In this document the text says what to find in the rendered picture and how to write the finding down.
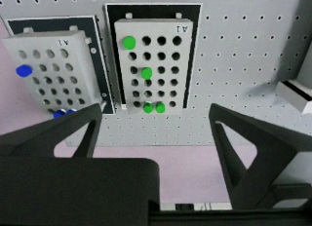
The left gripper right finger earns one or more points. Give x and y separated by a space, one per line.
283 156

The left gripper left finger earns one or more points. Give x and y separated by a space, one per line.
40 140

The white cooling block with round holes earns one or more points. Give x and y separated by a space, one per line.
167 57

